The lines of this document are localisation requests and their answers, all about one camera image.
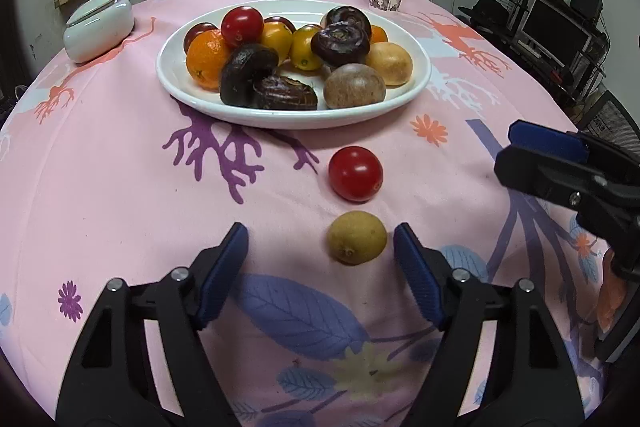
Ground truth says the dark red plum right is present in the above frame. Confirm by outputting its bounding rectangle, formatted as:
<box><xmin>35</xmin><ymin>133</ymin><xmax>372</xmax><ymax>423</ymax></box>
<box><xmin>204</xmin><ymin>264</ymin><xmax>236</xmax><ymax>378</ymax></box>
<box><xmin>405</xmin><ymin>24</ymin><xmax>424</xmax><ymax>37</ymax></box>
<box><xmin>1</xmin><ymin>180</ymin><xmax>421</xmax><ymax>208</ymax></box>
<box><xmin>264</xmin><ymin>15</ymin><xmax>296</xmax><ymax>33</ymax></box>

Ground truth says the dark red plum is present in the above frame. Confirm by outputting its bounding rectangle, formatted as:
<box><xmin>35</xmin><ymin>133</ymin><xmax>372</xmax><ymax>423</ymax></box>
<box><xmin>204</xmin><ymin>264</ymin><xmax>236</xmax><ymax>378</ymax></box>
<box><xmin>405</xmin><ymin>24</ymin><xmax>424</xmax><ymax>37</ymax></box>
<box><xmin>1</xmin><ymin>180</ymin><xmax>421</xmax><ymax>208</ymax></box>
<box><xmin>264</xmin><ymin>15</ymin><xmax>296</xmax><ymax>33</ymax></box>
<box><xmin>183</xmin><ymin>22</ymin><xmax>217</xmax><ymax>53</ymax></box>

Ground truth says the operator hand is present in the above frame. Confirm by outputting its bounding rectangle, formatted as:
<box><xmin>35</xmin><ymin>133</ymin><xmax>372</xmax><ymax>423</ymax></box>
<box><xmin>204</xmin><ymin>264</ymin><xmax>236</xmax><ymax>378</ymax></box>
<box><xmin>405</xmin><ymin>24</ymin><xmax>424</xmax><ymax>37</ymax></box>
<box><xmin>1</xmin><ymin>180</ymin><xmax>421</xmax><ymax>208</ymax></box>
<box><xmin>596</xmin><ymin>249</ymin><xmax>627</xmax><ymax>333</ymax></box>

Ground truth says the brown passion fruit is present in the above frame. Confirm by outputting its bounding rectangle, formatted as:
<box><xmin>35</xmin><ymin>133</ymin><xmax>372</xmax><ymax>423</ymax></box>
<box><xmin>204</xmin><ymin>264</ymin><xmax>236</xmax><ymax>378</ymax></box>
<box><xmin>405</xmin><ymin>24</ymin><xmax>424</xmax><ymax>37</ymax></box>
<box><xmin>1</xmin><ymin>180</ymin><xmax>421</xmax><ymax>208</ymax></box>
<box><xmin>323</xmin><ymin>64</ymin><xmax>386</xmax><ymax>109</ymax></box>

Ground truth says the large orange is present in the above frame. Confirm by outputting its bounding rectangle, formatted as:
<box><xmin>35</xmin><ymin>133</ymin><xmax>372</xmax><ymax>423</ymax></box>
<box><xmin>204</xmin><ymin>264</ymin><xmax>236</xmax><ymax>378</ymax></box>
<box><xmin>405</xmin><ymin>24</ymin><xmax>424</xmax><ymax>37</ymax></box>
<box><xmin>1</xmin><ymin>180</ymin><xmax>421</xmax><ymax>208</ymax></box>
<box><xmin>186</xmin><ymin>29</ymin><xmax>231</xmax><ymax>92</ymax></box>

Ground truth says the pink patterned tablecloth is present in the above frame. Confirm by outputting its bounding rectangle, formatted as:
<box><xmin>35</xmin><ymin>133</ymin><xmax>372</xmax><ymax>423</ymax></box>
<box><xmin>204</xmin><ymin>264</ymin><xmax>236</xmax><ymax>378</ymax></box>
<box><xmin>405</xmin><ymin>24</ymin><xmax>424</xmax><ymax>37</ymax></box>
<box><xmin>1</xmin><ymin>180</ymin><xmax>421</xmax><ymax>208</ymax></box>
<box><xmin>1</xmin><ymin>0</ymin><xmax>605</xmax><ymax>426</ymax></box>

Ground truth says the yellow tomato with stem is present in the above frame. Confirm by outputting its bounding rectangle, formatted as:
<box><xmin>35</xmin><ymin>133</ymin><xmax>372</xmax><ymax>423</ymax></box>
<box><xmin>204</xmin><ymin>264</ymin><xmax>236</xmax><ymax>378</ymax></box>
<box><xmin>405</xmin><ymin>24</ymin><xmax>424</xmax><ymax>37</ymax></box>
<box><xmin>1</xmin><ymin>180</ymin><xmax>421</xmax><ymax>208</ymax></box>
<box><xmin>260</xmin><ymin>22</ymin><xmax>293</xmax><ymax>64</ymax></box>

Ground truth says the white oval plate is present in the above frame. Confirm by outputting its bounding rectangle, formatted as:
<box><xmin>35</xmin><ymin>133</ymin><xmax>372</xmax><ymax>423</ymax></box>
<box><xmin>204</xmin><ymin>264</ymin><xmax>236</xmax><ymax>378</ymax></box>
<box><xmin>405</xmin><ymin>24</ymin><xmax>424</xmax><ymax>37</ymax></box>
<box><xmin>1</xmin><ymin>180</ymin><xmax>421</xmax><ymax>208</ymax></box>
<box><xmin>156</xmin><ymin>0</ymin><xmax>433</xmax><ymax>130</ymax></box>

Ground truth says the yellow-green longan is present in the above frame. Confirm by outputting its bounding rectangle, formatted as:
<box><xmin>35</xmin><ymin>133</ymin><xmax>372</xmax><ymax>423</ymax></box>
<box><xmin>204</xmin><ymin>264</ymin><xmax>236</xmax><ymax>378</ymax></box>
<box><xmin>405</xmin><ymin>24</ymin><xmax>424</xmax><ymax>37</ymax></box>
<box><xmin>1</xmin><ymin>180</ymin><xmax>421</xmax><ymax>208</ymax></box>
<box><xmin>326</xmin><ymin>210</ymin><xmax>387</xmax><ymax>265</ymax></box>

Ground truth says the small tangerine on plate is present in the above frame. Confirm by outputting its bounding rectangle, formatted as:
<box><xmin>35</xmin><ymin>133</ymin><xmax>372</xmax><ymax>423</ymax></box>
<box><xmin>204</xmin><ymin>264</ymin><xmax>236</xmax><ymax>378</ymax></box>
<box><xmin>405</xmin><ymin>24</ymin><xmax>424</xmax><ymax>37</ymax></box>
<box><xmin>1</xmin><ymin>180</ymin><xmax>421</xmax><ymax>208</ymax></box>
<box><xmin>370</xmin><ymin>25</ymin><xmax>388</xmax><ymax>43</ymax></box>

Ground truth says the white ceramic lidded jar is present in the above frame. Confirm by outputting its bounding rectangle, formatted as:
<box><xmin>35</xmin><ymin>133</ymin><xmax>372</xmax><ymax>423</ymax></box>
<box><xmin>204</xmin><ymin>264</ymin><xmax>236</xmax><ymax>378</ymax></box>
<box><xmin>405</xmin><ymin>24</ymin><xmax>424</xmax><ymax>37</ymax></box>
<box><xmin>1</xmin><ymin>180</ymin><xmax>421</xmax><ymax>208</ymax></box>
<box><xmin>63</xmin><ymin>0</ymin><xmax>134</xmax><ymax>64</ymax></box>

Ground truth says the tan round fruit plate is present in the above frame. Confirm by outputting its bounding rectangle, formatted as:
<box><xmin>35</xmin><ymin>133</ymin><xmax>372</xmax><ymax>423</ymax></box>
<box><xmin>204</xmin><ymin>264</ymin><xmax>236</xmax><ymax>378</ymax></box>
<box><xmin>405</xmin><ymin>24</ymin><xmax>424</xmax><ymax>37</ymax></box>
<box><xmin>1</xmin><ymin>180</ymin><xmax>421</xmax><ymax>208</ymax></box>
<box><xmin>366</xmin><ymin>42</ymin><xmax>413</xmax><ymax>88</ymax></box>

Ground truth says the red cherry tomato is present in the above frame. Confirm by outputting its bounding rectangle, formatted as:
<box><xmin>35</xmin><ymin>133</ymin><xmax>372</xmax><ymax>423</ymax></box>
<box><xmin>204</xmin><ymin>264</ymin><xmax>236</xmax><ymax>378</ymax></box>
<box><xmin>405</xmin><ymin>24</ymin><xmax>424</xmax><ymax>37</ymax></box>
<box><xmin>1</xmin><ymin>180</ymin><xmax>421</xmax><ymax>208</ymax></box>
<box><xmin>328</xmin><ymin>146</ymin><xmax>384</xmax><ymax>202</ymax></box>
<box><xmin>220</xmin><ymin>5</ymin><xmax>265</xmax><ymax>48</ymax></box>

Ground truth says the black tv stand with monitor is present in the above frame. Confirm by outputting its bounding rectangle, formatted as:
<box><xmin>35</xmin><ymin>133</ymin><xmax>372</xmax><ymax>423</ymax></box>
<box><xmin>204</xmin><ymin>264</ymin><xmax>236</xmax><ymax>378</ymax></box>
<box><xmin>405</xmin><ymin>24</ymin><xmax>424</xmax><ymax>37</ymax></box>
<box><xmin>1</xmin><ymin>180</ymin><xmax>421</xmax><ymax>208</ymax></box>
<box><xmin>456</xmin><ymin>0</ymin><xmax>611</xmax><ymax>109</ymax></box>

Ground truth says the dark red plum left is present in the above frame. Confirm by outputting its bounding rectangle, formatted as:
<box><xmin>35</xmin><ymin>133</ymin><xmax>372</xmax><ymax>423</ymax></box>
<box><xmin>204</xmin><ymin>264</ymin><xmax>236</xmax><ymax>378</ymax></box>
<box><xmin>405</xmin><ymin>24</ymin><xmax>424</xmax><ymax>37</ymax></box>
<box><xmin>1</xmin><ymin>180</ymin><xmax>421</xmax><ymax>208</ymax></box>
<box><xmin>183</xmin><ymin>22</ymin><xmax>217</xmax><ymax>53</ymax></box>

